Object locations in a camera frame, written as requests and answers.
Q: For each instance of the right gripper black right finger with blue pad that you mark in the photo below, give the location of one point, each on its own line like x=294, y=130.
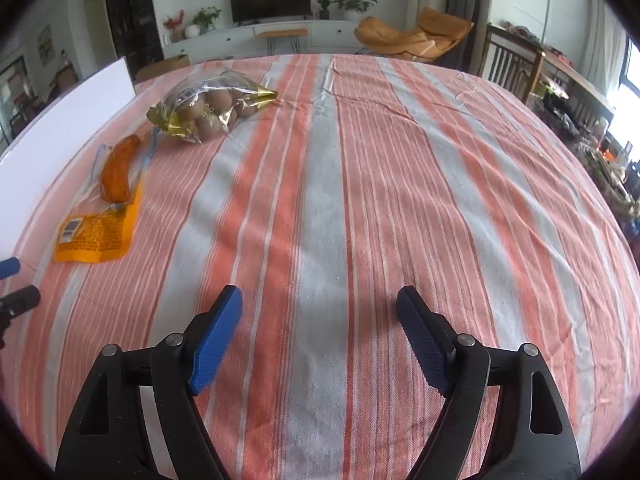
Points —
x=531, y=436

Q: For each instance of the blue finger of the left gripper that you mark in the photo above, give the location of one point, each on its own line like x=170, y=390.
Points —
x=9, y=267

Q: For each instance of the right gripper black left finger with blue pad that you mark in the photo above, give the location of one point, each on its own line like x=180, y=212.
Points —
x=106, y=437

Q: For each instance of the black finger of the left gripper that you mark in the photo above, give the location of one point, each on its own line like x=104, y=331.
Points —
x=16, y=304

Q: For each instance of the white cardboard box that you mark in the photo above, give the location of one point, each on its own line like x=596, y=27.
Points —
x=41, y=151

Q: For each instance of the orange sausage snack pack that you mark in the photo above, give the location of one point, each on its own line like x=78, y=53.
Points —
x=100, y=227

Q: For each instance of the brown cardboard box on floor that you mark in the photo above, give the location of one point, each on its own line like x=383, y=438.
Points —
x=161, y=68

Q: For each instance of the cluttered wooden side table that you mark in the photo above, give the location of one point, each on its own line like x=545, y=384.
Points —
x=579, y=116

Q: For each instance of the red flower vase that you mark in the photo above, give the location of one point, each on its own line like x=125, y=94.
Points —
x=174, y=26

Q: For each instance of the green plant left of tv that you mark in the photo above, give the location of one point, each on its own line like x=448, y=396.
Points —
x=206, y=18

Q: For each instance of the orange white striped tablecloth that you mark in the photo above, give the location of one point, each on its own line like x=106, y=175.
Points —
x=365, y=176

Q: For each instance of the small wooden bench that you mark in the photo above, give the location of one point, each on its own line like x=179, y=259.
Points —
x=294, y=36

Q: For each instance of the dark wooden dining chair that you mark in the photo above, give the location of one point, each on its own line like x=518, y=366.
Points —
x=511, y=62

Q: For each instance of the white tv cabinet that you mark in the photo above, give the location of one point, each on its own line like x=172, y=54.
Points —
x=242, y=41

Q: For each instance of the small dark potted plant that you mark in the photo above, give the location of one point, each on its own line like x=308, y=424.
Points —
x=324, y=9

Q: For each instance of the orange lounge chair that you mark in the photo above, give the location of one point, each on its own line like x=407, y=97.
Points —
x=434, y=35

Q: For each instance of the green potted plant right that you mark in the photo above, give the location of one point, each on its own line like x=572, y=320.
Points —
x=354, y=10

